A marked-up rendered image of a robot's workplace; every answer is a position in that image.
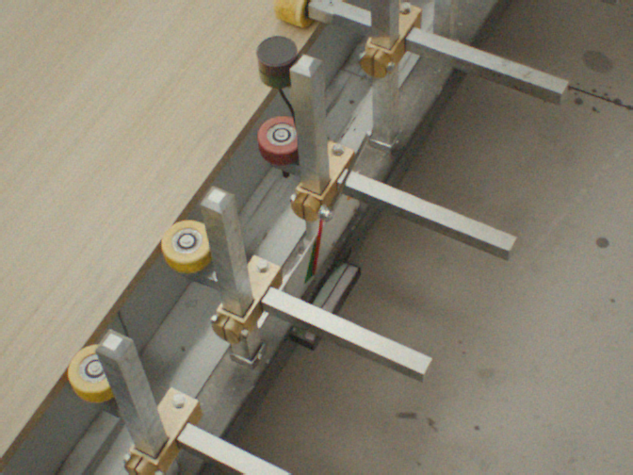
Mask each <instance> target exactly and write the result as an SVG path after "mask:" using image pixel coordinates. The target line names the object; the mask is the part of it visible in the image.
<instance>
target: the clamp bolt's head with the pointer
mask: <svg viewBox="0 0 633 475"><path fill-rule="evenodd" d="M325 207H326V205H322V207H321V208H320V209H319V211H318V215H317V216H318V218H319V219H320V221H319V227H318V233H317V240H316V252H315V259H314V266H313V275H314V276H315V273H316V269H317V260H318V254H319V246H320V240H321V234H322V227H323V220H322V219H321V216H322V212H323V210H324V208H325ZM333 214H334V211H333V210H332V211H331V212H330V214H329V217H328V221H330V220H331V219H332V218H333Z"/></svg>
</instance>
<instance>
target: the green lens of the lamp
mask: <svg viewBox="0 0 633 475"><path fill-rule="evenodd" d="M258 74H259V78H260V81H261V82H262V83H263V84H264V85H265V86H267V87H270V88H273V89H284V88H287V87H290V86H291V76H290V75H287V76H284V77H271V76H268V75H265V74H263V73H261V72H260V70H259V69H258Z"/></svg>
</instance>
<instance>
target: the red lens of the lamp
mask: <svg viewBox="0 0 633 475"><path fill-rule="evenodd" d="M274 37H284V36H273V37H269V38H266V39H264V40H262V41H261V42H260V43H259V44H258V45H257V47H256V60H257V66H258V69H259V70H260V72H261V73H263V74H265V75H268V76H272V77H283V76H286V75H289V74H290V69H291V67H292V66H293V65H294V63H295V62H296V61H297V59H298V58H299V54H298V46H297V44H296V43H295V42H294V41H293V40H291V39H289V38H288V37H284V38H287V39H289V40H291V41H292V42H293V43H294V45H295V47H296V54H295V56H294V57H293V58H292V59H291V60H290V61H289V62H287V63H285V64H283V65H281V66H280V65H273V66H272V65H268V64H266V63H265V62H264V63H263V62H262V60H261V59H260V58H259V57H258V48H259V47H258V46H260V44H261V43H262V42H263V41H265V40H268V39H270V38H274Z"/></svg>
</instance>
